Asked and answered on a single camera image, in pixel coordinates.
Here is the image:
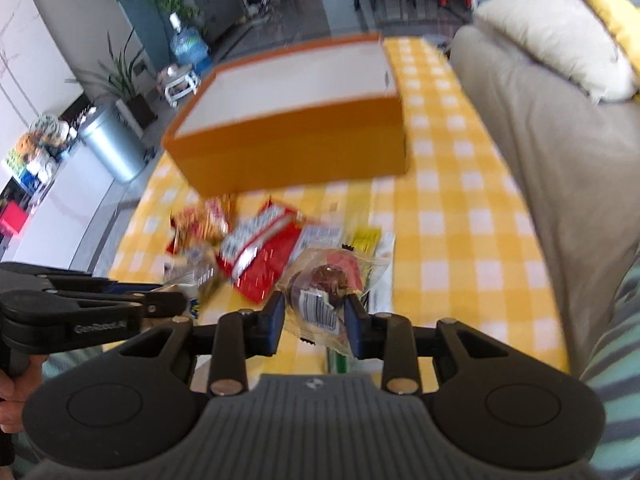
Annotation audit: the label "clear chocolate pastry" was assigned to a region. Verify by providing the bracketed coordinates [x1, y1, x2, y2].
[277, 246, 387, 356]

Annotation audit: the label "left hand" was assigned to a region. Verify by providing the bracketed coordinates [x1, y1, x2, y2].
[0, 356, 48, 434]

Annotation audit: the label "white green sausage packet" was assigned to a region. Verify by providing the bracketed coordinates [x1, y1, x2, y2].
[326, 232, 396, 376]

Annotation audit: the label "clear bag mixed nuts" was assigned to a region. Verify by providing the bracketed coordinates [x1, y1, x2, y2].
[160, 244, 222, 321]

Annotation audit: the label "red silver snack bag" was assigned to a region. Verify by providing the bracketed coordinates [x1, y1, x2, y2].
[216, 200, 304, 304]

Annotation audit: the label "yellow snack packet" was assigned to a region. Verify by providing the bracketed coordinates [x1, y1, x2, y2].
[342, 226, 382, 257]

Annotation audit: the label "yellow checkered tablecloth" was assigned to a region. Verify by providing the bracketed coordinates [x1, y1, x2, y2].
[107, 36, 572, 394]

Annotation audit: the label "red fries snack bag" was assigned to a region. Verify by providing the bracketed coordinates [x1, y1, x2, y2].
[166, 195, 236, 255]

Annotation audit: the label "white low cabinet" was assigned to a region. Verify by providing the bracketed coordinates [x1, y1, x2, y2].
[1, 141, 113, 269]

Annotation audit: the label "silver trash can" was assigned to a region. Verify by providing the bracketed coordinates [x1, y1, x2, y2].
[79, 102, 146, 183]

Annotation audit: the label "orange cardboard box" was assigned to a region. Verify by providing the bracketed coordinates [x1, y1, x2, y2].
[163, 35, 409, 197]

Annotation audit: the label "potted green plant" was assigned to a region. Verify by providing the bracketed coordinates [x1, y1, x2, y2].
[66, 29, 157, 130]

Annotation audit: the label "grey sofa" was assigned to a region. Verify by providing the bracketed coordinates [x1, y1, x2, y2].
[450, 25, 639, 374]

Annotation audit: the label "small white stool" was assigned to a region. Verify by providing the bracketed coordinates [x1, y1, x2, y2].
[156, 64, 201, 108]

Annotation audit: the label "blue water bottle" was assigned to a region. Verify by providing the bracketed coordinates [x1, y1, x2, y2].
[169, 13, 209, 68]

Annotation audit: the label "cream pillow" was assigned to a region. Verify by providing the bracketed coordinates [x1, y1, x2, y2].
[473, 0, 638, 103]

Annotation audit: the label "yellow pillow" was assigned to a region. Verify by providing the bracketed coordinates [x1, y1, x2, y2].
[585, 0, 640, 74]

